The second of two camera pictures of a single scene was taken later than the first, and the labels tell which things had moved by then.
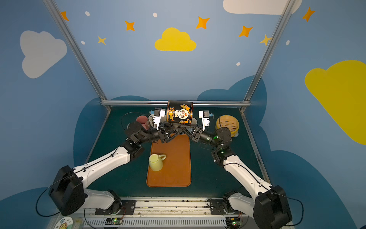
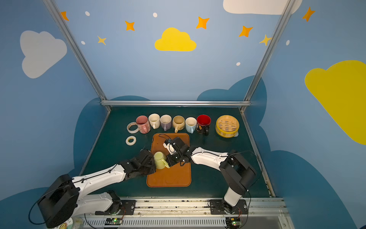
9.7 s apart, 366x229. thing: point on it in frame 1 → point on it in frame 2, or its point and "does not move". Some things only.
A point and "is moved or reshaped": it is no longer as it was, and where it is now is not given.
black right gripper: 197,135 → 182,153
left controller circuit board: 113,221 does not move
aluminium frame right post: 285,13 does not move
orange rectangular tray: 176,171 does not move
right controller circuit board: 233,223 does not move
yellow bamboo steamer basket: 229,121 does not move
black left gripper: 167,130 → 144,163
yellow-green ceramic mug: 156,161 is moved or reshaped
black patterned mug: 179,111 is moved or reshaped
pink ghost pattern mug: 144,121 does not move
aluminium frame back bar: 159,102 does not move
